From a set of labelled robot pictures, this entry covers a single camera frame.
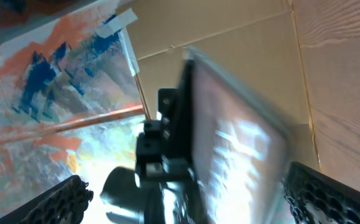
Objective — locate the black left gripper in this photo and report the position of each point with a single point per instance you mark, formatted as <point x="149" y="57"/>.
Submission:
<point x="162" y="188"/>

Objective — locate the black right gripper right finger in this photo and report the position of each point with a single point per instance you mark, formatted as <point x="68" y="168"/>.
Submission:
<point x="317" y="198"/>

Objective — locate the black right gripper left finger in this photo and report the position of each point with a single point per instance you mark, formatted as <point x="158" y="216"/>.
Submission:
<point x="65" y="203"/>

